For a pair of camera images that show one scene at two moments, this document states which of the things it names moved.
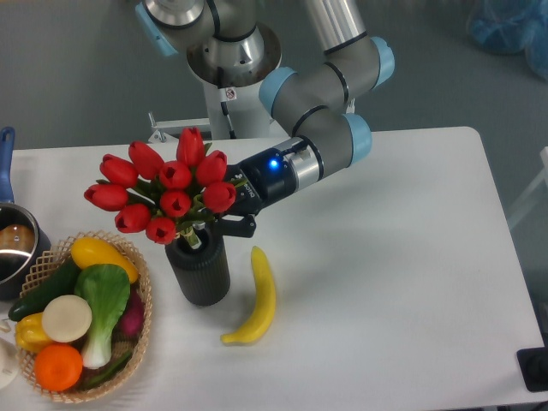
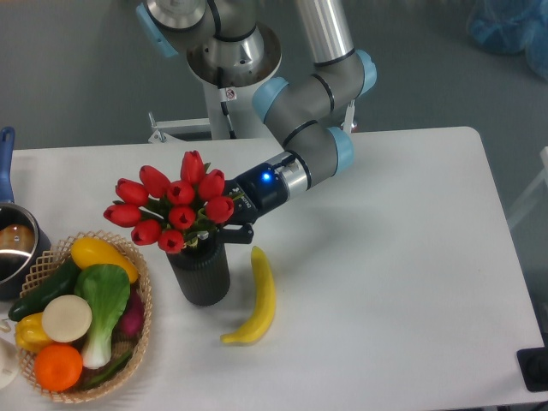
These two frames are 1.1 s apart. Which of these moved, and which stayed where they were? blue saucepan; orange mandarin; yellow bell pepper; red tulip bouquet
Moved: red tulip bouquet
Stayed: yellow bell pepper; orange mandarin; blue saucepan
